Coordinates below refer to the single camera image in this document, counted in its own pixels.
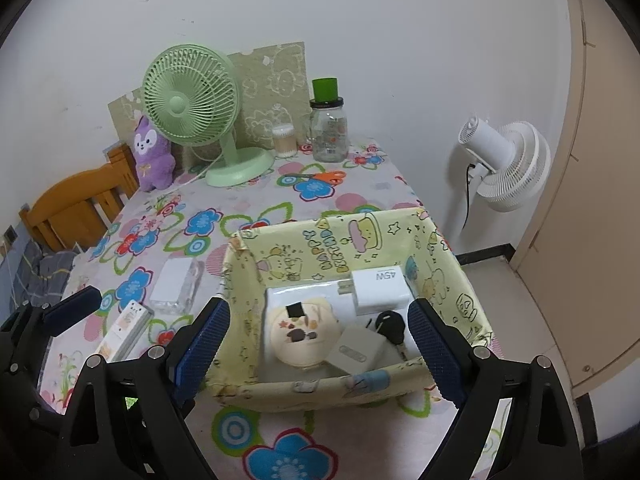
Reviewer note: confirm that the wooden chair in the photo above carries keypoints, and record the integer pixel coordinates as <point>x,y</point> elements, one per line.
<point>70,195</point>

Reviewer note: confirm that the small white rectangular block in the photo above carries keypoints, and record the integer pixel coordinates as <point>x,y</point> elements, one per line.
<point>357,347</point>

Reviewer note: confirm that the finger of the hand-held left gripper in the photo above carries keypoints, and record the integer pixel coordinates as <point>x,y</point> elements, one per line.
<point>75,307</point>
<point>30,400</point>

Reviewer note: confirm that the purple plush toy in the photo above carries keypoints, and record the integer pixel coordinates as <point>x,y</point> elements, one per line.
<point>152,165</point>

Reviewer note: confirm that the green desk fan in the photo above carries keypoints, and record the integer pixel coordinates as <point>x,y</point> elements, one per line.
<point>192,105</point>

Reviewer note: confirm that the white power adapter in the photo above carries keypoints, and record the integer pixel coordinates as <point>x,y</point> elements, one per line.
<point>380,290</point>

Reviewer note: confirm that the small printed card box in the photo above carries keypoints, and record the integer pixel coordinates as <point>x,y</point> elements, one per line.
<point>125,325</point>

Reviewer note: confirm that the clear plastic case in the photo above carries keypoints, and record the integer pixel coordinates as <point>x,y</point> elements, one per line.
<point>172,280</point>

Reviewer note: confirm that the beige door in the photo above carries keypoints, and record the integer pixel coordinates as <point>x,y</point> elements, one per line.
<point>600,185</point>

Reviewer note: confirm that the yellow fabric storage box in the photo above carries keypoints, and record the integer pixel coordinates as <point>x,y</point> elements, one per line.
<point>310,240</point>

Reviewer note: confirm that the round cream printed tin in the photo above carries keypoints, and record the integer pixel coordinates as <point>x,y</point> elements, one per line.
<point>300,345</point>

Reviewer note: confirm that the white standing fan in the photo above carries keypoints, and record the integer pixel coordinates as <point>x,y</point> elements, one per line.
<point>515,160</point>

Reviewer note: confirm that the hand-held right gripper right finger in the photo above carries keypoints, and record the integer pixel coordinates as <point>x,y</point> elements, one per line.
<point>435,350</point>

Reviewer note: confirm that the cotton swab container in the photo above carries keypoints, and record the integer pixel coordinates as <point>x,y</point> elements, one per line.
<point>284,142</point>

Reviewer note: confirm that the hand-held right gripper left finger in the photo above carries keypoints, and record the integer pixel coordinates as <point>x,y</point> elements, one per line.
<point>205,345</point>

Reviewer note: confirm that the grey plaid quilt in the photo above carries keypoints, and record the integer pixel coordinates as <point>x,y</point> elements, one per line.
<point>50,267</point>

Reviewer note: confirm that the glass jar with green lid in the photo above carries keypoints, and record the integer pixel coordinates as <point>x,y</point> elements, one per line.
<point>327,130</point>

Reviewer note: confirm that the wall socket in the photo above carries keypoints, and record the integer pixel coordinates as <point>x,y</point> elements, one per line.
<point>10,234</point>

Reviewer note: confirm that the black round object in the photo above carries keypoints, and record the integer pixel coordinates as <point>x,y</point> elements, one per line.
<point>390,325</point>

